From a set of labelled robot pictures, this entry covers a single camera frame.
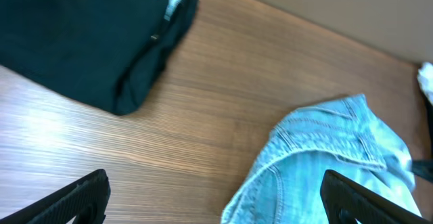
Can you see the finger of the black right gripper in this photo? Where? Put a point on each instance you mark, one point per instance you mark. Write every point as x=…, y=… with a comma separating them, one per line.
x=423, y=169

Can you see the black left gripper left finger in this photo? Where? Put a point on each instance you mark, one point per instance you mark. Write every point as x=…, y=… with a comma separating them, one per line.
x=82, y=202

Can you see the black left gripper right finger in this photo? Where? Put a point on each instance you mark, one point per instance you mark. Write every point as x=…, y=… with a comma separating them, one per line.
x=345, y=201

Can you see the light blue denim shorts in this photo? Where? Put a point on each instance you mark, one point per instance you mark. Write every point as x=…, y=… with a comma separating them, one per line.
x=344, y=135

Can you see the white printed t-shirt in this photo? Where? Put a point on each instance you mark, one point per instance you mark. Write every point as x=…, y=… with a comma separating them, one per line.
x=425, y=80

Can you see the folded black garment stack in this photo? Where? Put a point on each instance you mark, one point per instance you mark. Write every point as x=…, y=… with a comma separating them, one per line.
x=103, y=53

